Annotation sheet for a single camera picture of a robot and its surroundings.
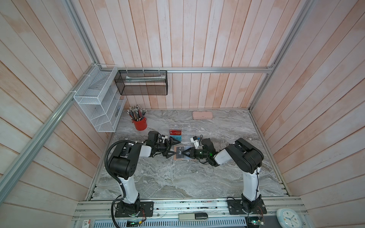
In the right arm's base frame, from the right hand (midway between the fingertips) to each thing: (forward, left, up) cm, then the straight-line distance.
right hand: (182, 153), depth 93 cm
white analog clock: (-35, -53, 0) cm, 63 cm away
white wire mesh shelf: (+15, +46, +34) cm, 59 cm away
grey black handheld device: (-36, -6, +2) cm, 36 cm away
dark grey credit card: (+2, +2, 0) cm, 3 cm away
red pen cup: (+22, +32, +2) cm, 39 cm away
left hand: (+2, +3, +4) cm, 5 cm away
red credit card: (+15, +5, +3) cm, 16 cm away
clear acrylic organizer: (+20, -5, -1) cm, 20 cm away
